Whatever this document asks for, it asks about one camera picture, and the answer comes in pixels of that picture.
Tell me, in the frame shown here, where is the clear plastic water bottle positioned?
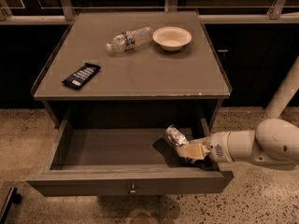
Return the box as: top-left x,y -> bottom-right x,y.
106,26 -> 153,53

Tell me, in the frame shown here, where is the grey cabinet table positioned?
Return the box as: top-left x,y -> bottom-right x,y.
31,10 -> 234,133

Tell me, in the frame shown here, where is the open grey top drawer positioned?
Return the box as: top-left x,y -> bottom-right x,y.
26,118 -> 235,198

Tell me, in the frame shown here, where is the metal railing frame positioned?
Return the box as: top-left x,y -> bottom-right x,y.
0,0 -> 299,24

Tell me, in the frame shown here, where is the metal drawer knob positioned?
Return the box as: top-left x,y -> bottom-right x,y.
128,184 -> 137,195

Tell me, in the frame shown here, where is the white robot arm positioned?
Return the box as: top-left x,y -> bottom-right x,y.
177,58 -> 299,166

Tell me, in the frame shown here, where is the silver blue redbull can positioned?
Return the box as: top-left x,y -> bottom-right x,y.
164,125 -> 189,148

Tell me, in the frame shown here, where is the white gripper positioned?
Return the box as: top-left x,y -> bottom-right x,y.
177,132 -> 233,162

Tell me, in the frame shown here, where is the white bowl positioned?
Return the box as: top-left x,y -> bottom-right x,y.
152,27 -> 192,51

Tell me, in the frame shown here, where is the black object at floor edge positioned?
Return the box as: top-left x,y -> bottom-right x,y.
0,187 -> 22,224

